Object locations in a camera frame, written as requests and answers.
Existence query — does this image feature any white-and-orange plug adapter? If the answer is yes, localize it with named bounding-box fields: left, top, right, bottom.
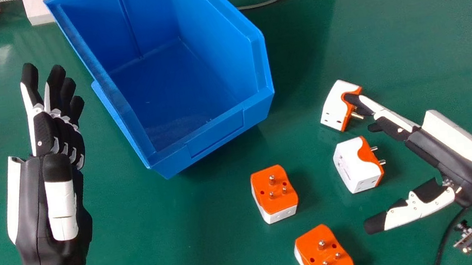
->
left=315, top=77, right=368, bottom=135
left=249, top=162, right=302, bottom=227
left=330, top=133, right=390, bottom=196
left=291, top=220, right=354, bottom=265

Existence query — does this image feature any blue plastic bin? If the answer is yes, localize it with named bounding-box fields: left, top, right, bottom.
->
left=43, top=0, right=285, bottom=193

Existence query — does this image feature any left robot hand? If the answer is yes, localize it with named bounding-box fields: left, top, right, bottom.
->
left=0, top=56, right=106, bottom=265

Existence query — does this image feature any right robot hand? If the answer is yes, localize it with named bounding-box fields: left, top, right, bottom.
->
left=342, top=76, right=472, bottom=237

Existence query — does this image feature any black cable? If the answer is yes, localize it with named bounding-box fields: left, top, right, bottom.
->
left=426, top=207, right=472, bottom=265

